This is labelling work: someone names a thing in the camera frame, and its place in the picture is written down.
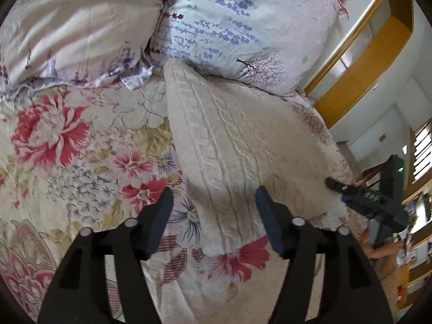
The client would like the beige cable-knit sweater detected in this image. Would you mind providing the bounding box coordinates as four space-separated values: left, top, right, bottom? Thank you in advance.
163 59 350 257

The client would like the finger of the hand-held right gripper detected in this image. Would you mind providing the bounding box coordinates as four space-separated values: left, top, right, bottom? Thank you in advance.
326 178 358 198

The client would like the pink floral pillow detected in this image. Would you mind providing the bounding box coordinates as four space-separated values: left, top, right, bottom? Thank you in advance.
0 0 183 88

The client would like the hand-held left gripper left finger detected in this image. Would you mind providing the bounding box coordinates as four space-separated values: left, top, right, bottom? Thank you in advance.
37 186 174 324

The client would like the floral quilted bedspread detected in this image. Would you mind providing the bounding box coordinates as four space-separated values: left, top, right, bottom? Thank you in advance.
0 74 372 324

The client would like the wooden bookshelf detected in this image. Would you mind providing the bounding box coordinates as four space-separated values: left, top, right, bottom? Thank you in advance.
393 118 432 311

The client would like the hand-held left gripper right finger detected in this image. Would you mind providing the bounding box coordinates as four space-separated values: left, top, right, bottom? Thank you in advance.
255 185 394 324

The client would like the person's right forearm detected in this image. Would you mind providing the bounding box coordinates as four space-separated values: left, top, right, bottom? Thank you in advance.
358 231 404 260

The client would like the lavender print pillow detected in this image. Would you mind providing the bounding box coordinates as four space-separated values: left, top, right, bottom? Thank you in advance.
145 0 350 98

